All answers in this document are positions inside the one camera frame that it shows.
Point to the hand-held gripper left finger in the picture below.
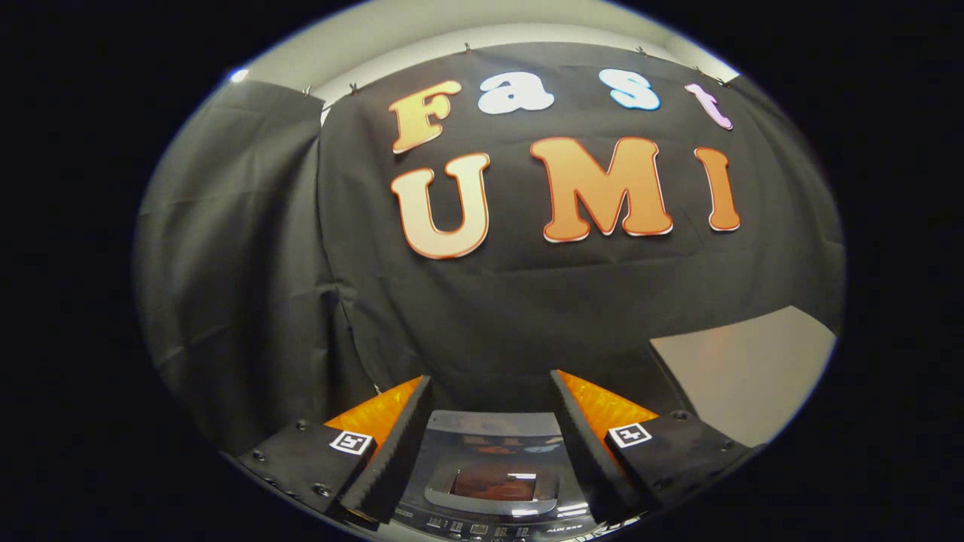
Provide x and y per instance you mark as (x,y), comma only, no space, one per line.
(395,459)

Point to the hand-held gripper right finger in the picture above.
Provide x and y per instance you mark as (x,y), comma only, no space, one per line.
(584,452)

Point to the dark grey washing machine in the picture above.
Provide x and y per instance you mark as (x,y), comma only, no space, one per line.
(482,527)

